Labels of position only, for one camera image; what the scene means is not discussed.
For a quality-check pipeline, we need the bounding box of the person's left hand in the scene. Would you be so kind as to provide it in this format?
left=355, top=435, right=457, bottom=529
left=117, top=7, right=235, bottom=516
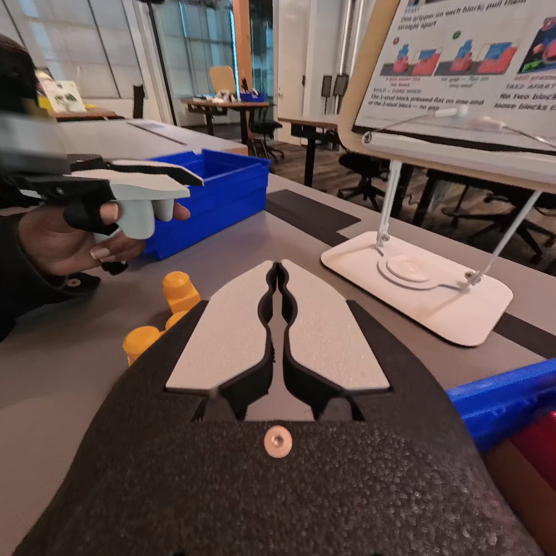
left=17, top=201, right=192, bottom=277

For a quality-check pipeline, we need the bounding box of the grey top table wooden edge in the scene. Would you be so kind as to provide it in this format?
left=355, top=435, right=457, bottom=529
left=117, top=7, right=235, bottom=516
left=56, top=118, right=248, bottom=174

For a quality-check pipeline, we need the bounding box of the printed instruction sheet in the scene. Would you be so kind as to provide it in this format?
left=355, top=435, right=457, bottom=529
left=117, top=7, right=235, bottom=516
left=354, top=0, right=556, bottom=153

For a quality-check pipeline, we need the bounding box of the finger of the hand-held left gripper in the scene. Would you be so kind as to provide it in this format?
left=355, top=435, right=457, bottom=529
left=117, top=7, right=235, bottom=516
left=106, top=160, right=205, bottom=187
left=71, top=169, right=192, bottom=240

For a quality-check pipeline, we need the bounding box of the wooden document stand white base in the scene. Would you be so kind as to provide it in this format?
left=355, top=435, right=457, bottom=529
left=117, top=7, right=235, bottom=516
left=209, top=65, right=235, bottom=98
left=321, top=0, right=556, bottom=347

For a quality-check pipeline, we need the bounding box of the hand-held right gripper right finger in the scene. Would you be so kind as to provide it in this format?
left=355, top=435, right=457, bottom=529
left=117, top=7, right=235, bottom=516
left=277, top=260, right=392, bottom=394

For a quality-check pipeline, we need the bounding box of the black floor lamp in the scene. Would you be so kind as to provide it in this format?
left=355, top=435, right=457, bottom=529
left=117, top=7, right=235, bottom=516
left=148, top=0, right=178, bottom=127

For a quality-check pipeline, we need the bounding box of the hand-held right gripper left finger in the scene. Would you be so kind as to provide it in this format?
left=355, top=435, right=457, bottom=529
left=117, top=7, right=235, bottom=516
left=165, top=260, right=281, bottom=392

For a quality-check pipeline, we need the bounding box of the yellow one-stud mega block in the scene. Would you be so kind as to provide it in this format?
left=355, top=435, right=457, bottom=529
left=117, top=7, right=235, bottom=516
left=163, top=271, right=201, bottom=314

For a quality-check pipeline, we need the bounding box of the white door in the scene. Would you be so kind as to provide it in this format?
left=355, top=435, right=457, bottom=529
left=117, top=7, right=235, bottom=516
left=278, top=0, right=311, bottom=118

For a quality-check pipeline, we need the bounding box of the person's left forearm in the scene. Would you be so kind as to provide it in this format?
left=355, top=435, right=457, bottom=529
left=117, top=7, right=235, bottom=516
left=0, top=213, right=103, bottom=341

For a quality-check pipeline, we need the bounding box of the wooden top office desk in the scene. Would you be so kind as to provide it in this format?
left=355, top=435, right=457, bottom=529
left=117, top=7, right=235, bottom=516
left=278, top=116, right=339, bottom=187
left=48, top=109, right=118, bottom=121
left=182, top=98, right=274, bottom=144

